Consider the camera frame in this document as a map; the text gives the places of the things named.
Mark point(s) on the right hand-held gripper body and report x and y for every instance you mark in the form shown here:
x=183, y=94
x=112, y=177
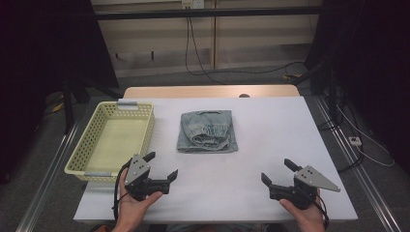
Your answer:
x=306, y=187

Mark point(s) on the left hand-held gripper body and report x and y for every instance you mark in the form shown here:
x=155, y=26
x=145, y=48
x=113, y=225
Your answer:
x=138, y=174

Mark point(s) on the pale yellow perforated plastic basket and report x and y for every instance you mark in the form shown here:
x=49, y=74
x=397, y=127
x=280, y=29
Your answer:
x=109, y=141

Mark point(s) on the person's right hand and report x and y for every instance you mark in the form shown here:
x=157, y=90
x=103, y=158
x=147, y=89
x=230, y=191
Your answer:
x=307, y=219

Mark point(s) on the person's left hand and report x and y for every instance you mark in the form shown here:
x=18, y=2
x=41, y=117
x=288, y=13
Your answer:
x=132, y=211

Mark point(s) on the white table cover sheet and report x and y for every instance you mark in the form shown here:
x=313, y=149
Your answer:
x=264, y=129

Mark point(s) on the white power strip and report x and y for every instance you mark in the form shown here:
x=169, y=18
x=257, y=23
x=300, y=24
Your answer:
x=355, y=141

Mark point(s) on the wooden table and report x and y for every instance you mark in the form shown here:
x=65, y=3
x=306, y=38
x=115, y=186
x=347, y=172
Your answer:
x=193, y=92

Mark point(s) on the black tripod stand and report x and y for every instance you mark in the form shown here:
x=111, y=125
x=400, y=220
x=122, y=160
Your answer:
x=68, y=106

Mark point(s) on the black curtain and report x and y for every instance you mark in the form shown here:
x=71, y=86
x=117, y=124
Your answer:
x=38, y=48
x=370, y=48

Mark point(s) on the black horizontal metal bar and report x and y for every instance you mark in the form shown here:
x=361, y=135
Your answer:
x=206, y=13

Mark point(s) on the aluminium floor rail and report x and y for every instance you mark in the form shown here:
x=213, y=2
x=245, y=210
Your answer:
x=48, y=180
x=361, y=174

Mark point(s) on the white wall outlet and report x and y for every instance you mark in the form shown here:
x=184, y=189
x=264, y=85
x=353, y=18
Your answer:
x=192, y=4

